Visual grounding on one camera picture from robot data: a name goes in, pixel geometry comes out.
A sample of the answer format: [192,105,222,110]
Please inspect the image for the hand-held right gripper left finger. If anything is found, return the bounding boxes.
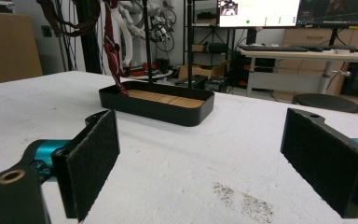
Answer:
[50,109,120,223]

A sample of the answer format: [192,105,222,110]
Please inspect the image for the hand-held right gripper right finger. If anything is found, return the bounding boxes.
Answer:
[280,107,358,219]

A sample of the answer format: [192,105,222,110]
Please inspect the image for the black tray with wooden bottom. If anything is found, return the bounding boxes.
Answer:
[98,80,215,128]

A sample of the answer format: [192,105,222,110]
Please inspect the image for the round black stool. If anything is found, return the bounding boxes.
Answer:
[292,92,358,114]

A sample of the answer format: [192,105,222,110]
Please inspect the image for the light wooden desk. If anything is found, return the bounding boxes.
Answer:
[239,49,358,98]

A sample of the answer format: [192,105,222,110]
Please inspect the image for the thick black column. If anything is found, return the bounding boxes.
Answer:
[74,0,103,75]

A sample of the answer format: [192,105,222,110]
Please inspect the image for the black keyboard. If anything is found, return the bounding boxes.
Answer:
[239,45,312,53]
[292,44,357,53]

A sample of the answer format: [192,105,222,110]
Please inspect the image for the thin black stand pole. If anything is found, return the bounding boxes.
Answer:
[142,0,154,84]
[186,0,195,90]

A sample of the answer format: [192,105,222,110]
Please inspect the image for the open cardboard box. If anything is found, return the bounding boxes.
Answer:
[177,60,228,80]

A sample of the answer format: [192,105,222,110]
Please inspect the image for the brown board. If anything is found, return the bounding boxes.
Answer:
[0,11,44,87]

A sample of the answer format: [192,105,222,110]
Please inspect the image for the dark computer monitor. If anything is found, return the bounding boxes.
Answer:
[296,0,358,30]

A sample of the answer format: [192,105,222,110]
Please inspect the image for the bright white computer monitor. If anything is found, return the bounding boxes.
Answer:
[216,0,302,29]

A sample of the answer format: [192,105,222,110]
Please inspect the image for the black wall socket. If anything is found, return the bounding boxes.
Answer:
[41,24,53,38]

